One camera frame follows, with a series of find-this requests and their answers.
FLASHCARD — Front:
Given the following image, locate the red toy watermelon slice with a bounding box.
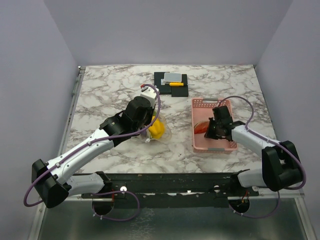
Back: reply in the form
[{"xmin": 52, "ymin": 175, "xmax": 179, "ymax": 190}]
[{"xmin": 193, "ymin": 120, "xmax": 210, "ymax": 135}]

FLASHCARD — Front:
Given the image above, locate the pink perforated plastic basket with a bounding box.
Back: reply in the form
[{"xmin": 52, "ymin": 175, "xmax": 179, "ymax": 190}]
[{"xmin": 191, "ymin": 97, "xmax": 238, "ymax": 154}]

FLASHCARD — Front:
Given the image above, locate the yellow toy bell pepper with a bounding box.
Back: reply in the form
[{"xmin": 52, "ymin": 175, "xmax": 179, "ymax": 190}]
[{"xmin": 148, "ymin": 117, "xmax": 165, "ymax": 140}]

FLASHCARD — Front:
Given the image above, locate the clear polka dot zip bag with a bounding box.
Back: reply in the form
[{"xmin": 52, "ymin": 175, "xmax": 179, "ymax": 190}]
[{"xmin": 138, "ymin": 112, "xmax": 172, "ymax": 144}]

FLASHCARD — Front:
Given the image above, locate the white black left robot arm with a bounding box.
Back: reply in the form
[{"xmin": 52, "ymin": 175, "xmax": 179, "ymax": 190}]
[{"xmin": 30, "ymin": 93, "xmax": 161, "ymax": 209}]

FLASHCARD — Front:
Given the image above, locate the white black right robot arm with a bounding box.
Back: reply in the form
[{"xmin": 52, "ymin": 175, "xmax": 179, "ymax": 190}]
[{"xmin": 204, "ymin": 105, "xmax": 306, "ymax": 196}]

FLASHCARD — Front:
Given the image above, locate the grey rectangular box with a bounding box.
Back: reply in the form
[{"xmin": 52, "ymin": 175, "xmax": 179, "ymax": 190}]
[{"xmin": 163, "ymin": 72, "xmax": 182, "ymax": 83}]

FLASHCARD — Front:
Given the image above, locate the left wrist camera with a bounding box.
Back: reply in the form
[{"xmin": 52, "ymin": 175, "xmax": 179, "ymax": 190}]
[{"xmin": 140, "ymin": 85, "xmax": 159, "ymax": 106}]

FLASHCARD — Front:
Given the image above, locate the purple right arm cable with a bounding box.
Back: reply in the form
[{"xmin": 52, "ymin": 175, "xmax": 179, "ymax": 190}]
[{"xmin": 217, "ymin": 96, "xmax": 307, "ymax": 219}]

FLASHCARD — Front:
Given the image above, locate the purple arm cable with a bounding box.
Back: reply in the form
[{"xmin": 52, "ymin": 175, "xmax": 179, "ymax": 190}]
[
  {"xmin": 217, "ymin": 96, "xmax": 307, "ymax": 219},
  {"xmin": 23, "ymin": 84, "xmax": 162, "ymax": 222}
]

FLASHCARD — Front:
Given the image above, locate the yellow handled screwdriver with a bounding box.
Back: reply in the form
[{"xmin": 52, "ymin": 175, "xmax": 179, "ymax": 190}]
[{"xmin": 169, "ymin": 82, "xmax": 195, "ymax": 87}]

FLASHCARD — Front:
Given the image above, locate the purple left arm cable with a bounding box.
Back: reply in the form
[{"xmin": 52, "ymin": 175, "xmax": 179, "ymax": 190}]
[{"xmin": 23, "ymin": 84, "xmax": 162, "ymax": 222}]

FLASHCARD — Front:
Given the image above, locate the black metal front rail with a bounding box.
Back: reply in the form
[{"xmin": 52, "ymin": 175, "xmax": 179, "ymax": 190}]
[{"xmin": 49, "ymin": 172, "xmax": 276, "ymax": 210}]

